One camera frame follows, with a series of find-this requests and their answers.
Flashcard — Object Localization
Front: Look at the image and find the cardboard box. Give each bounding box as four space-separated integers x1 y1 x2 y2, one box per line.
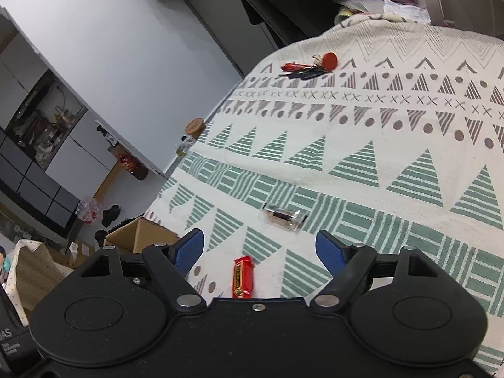
103 217 180 254

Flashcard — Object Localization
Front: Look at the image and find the clear nut bar packet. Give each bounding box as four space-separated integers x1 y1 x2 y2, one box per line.
262 203 307 232

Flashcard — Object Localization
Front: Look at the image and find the red snack bar packet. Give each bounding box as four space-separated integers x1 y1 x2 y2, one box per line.
232 255 254 300

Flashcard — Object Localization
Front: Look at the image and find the black shoe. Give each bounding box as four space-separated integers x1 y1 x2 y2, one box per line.
102 205 121 228
94 230 108 248

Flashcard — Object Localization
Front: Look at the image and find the dotted cream cloth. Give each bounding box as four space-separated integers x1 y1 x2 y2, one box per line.
3 239 73 326

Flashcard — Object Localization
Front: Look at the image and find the clear plastic bag on floor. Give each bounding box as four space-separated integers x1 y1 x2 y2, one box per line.
176 136 197 157

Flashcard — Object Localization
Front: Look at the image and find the water bottle pack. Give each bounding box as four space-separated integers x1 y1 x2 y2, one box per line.
75 196 102 224

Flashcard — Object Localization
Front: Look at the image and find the brown lidded cup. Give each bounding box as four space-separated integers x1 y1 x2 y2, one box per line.
185 118 206 140

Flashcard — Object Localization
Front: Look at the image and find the patterned bed cover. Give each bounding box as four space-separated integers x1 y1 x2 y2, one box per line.
145 14 503 377

